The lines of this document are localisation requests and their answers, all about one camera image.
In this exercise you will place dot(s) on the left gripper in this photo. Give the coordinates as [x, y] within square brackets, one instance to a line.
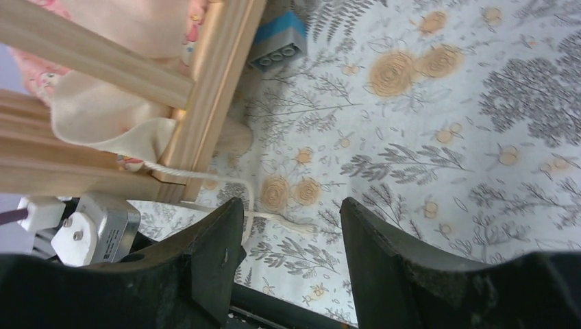
[102, 228]

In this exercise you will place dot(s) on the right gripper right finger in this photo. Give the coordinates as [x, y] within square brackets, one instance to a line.
[399, 281]

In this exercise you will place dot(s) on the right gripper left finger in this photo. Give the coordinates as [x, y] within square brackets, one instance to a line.
[184, 281]

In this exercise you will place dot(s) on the wooden pet bed frame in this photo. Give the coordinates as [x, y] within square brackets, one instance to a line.
[127, 91]

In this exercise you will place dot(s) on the pink patterned bed cushion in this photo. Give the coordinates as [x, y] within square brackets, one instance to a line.
[118, 100]

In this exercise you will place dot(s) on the floral table mat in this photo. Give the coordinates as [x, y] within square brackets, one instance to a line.
[457, 122]

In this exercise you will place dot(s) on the blue toy item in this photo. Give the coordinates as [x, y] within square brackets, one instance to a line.
[278, 42]

